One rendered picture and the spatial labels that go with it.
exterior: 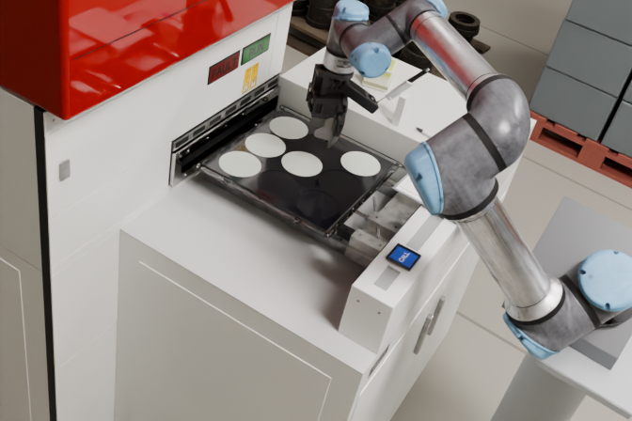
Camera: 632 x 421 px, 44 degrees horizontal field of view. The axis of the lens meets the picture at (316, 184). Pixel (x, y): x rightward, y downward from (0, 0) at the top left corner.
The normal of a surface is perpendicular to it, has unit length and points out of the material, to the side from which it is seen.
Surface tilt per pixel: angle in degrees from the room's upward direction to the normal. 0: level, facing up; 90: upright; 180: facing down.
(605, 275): 40
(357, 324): 90
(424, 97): 0
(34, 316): 90
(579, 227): 46
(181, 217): 0
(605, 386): 0
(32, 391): 90
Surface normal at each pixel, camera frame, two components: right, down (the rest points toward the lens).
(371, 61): 0.33, 0.62
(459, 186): 0.18, 0.43
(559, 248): -0.28, -0.23
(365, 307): -0.51, 0.45
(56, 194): 0.84, 0.44
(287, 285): 0.18, -0.78
